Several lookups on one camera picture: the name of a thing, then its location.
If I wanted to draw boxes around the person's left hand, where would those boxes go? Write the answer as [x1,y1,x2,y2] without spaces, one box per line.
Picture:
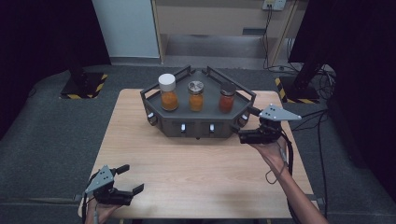
[85,199,122,224]

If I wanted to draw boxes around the left hand-held gripper black cable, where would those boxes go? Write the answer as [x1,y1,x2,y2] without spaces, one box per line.
[81,173,101,224]

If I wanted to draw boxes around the person's right hand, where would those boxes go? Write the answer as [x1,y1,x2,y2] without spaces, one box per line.
[250,136,289,175]

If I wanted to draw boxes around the white panel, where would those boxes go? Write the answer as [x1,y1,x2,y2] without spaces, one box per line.
[91,0,162,59]

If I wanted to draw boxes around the right hand-held gripper black cable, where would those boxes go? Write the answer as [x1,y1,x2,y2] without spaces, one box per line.
[279,130,302,224]

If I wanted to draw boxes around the black cable bundle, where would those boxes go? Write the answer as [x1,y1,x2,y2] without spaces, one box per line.
[314,64,338,101]

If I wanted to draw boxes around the wooden cabinet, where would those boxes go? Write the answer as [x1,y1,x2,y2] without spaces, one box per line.
[150,0,309,67]

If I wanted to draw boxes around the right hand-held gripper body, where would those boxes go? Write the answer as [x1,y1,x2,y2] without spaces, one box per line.
[238,104,303,145]

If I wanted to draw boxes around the black stand with striped base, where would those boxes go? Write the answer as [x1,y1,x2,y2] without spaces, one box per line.
[60,46,109,100]
[274,59,328,105]

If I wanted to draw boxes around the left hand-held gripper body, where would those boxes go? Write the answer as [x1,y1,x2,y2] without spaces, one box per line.
[84,164,134,206]

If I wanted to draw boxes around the silver-lid spice jar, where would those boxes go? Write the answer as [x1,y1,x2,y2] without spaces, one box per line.
[187,80,205,113]

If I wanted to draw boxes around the black corner shelf rack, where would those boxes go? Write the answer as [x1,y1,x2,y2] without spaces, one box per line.
[139,64,257,139]

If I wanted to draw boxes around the thin black wrist cord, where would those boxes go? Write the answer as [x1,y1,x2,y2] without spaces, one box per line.
[264,161,289,186]

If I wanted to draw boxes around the black curtain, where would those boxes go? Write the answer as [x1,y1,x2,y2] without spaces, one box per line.
[0,0,112,139]
[288,0,396,200]

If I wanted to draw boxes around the hand-held gripper black cable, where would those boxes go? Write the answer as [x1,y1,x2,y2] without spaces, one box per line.
[279,130,302,224]
[81,173,101,224]

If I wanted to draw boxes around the black cable from outlet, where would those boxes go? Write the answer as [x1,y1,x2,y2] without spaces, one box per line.
[262,6,297,74]

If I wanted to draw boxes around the black-lid spice jar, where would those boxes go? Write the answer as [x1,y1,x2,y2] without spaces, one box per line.
[218,82,237,114]

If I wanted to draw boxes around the white-lid spice jar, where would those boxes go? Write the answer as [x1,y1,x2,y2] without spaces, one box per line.
[157,73,179,112]

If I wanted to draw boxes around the black floor cable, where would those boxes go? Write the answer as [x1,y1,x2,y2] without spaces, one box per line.
[288,108,330,218]

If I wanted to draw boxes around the white wall power outlet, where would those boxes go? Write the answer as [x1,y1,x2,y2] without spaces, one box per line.
[262,0,288,12]

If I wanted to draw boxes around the grey tape piece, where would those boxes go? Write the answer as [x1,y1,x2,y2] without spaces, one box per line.
[73,192,92,202]
[312,194,327,207]

